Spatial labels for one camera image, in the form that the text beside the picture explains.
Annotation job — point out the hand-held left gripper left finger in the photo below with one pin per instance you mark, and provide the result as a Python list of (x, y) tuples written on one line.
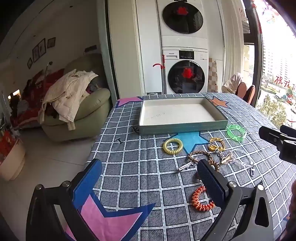
[(89, 179)]

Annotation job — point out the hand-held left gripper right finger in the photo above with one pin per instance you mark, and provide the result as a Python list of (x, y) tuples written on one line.
[(211, 182)]

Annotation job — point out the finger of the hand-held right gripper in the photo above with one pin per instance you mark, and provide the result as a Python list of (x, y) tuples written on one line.
[(269, 135), (288, 150)]

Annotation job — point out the silver hair clip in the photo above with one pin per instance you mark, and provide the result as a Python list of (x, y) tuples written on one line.
[(185, 167)]

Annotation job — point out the green translucent bangle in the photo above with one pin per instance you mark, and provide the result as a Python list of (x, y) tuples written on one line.
[(229, 133)]

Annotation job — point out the black hair clip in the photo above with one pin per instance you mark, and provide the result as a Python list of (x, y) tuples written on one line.
[(136, 129)]

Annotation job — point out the green jewelry tray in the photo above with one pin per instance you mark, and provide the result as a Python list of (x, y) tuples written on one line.
[(175, 113)]

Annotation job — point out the beige looped hair clip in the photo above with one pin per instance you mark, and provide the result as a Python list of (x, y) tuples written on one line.
[(224, 160)]

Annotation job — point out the brown chair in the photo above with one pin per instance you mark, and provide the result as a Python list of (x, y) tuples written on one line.
[(241, 90), (250, 95)]

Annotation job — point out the small black pin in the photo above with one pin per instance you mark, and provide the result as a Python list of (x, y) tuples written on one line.
[(119, 140)]

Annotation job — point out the grey checked star tablecloth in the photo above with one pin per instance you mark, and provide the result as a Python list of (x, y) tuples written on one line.
[(150, 176)]

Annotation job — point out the beige cloth bag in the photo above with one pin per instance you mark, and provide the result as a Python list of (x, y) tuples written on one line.
[(231, 83)]

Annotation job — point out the pale green sofa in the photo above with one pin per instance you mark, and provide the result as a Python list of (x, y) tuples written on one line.
[(92, 102)]

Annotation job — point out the checkered hanging cloth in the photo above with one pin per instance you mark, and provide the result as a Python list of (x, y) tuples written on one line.
[(212, 76)]

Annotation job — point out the cream jacket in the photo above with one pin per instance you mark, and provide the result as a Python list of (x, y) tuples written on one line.
[(64, 92)]

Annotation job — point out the red blanket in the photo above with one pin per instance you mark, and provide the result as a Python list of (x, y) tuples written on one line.
[(34, 97)]

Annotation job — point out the white curtain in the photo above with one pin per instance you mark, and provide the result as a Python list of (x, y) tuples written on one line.
[(231, 34)]

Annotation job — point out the white washing machine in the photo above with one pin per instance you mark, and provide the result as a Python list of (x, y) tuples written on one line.
[(185, 58)]

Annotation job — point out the white dryer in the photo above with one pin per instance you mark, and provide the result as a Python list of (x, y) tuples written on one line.
[(182, 30)]

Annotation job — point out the white tall cabinet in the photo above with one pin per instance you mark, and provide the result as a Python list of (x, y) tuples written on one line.
[(148, 46)]

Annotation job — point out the dark picture frame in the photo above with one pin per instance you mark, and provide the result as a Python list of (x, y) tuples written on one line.
[(41, 47), (35, 53), (29, 63), (51, 42)]

